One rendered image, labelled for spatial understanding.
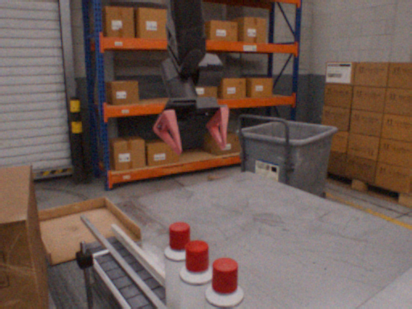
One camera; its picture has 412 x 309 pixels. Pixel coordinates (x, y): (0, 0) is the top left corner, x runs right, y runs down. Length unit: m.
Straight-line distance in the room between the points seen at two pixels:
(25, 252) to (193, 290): 0.25
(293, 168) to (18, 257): 2.29
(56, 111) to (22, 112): 0.37
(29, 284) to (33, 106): 3.77
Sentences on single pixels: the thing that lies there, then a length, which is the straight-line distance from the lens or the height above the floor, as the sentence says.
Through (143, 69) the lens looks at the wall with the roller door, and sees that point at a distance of 4.69.
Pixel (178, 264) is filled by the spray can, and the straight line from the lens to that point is 0.54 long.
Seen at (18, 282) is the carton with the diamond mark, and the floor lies 1.02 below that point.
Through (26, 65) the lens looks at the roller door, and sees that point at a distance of 4.27.
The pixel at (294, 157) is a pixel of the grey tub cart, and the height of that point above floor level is 0.66.
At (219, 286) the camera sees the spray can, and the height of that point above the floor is 1.06.
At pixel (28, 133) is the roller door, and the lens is 4.32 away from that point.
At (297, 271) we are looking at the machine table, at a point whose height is 0.83.
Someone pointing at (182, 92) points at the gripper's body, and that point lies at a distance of 0.67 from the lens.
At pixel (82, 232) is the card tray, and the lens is 1.11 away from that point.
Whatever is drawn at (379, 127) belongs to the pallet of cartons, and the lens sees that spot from 3.84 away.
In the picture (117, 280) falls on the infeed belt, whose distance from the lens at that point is 0.79.
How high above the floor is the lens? 1.32
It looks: 15 degrees down
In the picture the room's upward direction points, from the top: straight up
